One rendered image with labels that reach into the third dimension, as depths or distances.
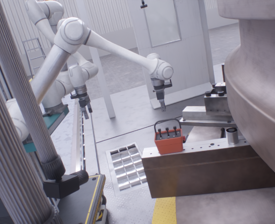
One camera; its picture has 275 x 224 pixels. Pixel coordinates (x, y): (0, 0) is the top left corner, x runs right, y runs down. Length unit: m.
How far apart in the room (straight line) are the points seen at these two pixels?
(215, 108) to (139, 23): 2.28
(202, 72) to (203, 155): 3.27
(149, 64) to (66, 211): 1.37
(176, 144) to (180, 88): 3.11
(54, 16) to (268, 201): 2.02
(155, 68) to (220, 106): 1.38
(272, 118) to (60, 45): 1.05
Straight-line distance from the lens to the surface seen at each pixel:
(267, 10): 1.02
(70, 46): 1.33
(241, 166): 1.85
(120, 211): 2.47
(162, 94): 1.64
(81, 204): 2.20
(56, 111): 2.04
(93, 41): 1.52
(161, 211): 2.35
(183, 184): 1.90
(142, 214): 2.38
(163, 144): 1.72
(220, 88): 2.76
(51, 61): 1.36
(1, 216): 2.21
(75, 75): 1.84
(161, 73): 1.43
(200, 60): 4.84
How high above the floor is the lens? 1.61
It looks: 20 degrees down
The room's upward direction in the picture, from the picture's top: 13 degrees counter-clockwise
